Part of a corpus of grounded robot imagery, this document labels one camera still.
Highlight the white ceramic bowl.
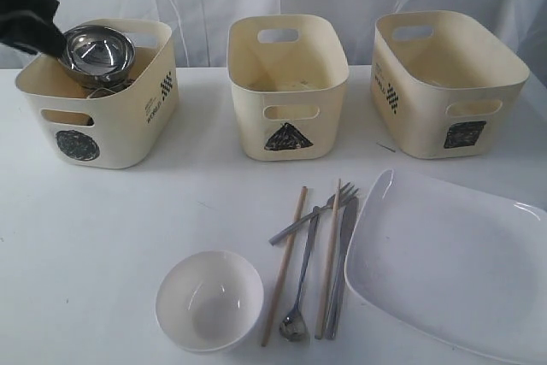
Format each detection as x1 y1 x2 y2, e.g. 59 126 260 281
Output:
155 250 264 355

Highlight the right wooden chopstick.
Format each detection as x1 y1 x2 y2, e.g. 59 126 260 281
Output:
315 179 341 340

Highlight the cream bin with circle mark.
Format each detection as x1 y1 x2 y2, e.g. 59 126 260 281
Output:
15 18 179 169

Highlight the steel table knife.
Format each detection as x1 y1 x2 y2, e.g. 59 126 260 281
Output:
325 197 359 340

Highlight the steel mug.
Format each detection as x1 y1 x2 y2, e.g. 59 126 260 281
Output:
86 79 134 99

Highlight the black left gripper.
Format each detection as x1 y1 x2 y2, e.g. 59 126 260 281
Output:
1 0 67 57

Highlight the white rectangular plate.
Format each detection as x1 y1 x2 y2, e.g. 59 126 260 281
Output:
345 168 546 364

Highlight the cream bin with triangle mark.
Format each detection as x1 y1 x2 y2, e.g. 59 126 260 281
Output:
226 15 349 162

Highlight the stainless steel bowl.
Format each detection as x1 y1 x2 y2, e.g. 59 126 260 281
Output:
57 24 136 88

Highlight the long steel spoon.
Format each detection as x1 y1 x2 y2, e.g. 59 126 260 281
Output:
279 215 320 342

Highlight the wooden chopstick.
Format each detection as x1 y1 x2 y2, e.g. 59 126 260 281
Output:
315 179 341 340
261 186 308 347

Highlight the left wooden chopstick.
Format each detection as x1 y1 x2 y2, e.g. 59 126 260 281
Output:
261 186 308 347

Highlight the cream bin with square mark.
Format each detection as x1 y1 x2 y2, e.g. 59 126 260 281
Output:
370 10 530 159

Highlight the steel fork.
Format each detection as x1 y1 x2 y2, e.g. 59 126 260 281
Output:
268 183 359 245

